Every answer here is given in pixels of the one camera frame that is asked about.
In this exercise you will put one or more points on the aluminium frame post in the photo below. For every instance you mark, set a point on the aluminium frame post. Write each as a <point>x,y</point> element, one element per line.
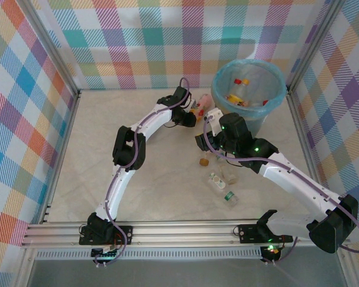
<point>314,45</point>
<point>53,49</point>

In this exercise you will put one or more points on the orange label brown cap bottle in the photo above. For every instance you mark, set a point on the orange label brown cap bottle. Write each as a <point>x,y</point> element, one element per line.
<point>204,162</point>

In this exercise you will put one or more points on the light blue bin liner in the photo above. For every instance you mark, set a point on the light blue bin liner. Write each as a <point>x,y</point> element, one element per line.
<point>220,80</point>

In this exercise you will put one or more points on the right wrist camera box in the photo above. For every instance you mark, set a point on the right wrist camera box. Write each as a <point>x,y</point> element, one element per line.
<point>214,118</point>

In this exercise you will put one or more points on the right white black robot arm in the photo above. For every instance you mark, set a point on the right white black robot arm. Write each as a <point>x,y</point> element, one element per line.
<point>302,185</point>

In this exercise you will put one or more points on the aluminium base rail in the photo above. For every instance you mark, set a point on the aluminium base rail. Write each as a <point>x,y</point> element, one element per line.
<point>182,233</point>

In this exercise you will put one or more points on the clear bottle white label green band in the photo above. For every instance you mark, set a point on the clear bottle white label green band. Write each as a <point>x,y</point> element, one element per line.
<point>217,180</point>

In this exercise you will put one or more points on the grey mesh waste bin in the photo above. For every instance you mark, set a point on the grey mesh waste bin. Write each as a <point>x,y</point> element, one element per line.
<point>257,122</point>

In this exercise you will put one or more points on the pink peach drink bottle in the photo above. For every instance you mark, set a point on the pink peach drink bottle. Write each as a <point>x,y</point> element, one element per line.
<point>206,101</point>

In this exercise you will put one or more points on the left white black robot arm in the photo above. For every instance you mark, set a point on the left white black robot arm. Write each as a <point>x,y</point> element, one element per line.
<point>119,185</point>

